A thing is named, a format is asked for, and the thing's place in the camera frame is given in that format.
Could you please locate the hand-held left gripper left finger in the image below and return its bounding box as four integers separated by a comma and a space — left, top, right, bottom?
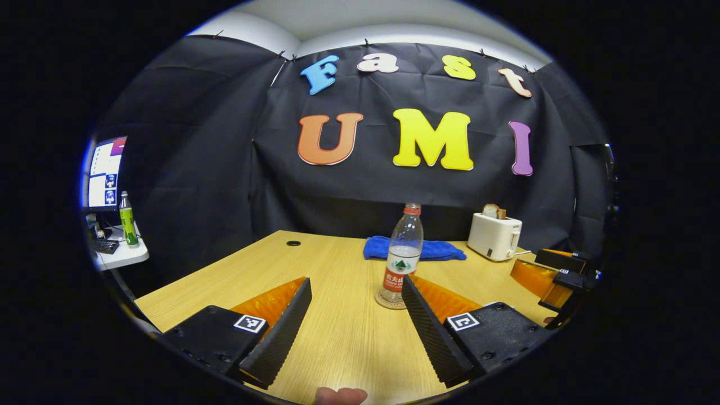
162, 276, 313, 390

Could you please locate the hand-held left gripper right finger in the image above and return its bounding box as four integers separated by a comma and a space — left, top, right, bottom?
400, 274, 555, 389

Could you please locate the round wooden coaster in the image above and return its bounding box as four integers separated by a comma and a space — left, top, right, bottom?
375, 288, 408, 311

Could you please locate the clear plastic water bottle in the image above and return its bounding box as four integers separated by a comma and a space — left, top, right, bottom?
380, 202, 424, 304

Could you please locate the green drink bottle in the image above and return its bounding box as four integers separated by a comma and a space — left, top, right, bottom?
119, 191, 140, 248

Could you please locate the white toaster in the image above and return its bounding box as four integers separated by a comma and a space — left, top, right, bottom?
467, 212, 523, 262

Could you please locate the blue folded towel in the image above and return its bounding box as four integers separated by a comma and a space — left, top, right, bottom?
363, 235, 467, 262

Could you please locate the black backdrop cloth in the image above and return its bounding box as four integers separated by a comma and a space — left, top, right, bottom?
93, 35, 614, 282

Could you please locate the white side desk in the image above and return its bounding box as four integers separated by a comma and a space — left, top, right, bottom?
87, 225, 150, 272

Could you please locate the computer monitor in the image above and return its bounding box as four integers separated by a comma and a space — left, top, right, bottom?
83, 136, 128, 212

